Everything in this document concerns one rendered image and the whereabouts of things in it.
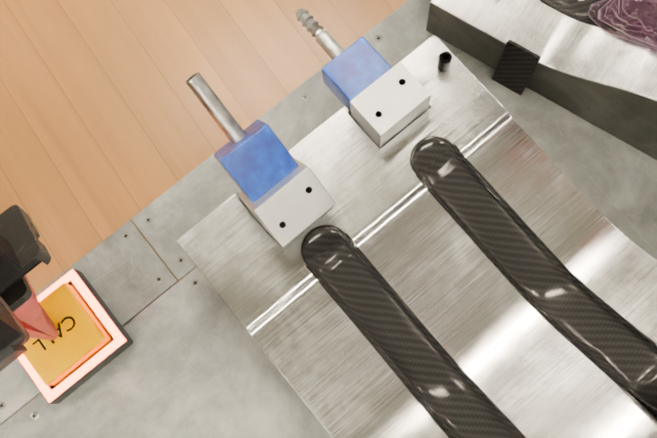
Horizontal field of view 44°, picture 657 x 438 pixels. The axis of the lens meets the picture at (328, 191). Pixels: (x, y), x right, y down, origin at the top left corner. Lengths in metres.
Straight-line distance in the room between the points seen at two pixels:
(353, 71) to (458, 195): 0.12
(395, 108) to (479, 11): 0.15
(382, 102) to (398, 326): 0.17
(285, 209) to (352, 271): 0.08
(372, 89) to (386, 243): 0.12
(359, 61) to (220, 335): 0.26
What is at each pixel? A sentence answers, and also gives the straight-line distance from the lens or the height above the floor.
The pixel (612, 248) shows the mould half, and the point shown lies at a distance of 0.63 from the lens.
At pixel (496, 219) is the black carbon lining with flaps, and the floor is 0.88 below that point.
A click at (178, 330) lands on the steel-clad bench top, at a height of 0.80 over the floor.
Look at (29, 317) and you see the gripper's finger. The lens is 0.64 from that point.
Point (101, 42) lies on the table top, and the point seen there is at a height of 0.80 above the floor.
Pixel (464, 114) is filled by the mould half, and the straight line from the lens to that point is 0.64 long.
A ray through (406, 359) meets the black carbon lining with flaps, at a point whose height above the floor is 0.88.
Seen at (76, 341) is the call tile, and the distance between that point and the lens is 0.69.
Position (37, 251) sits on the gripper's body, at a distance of 0.60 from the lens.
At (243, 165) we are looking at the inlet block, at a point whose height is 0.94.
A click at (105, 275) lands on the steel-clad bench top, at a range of 0.73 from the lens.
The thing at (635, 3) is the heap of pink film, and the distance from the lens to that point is 0.70.
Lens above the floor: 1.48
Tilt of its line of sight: 75 degrees down
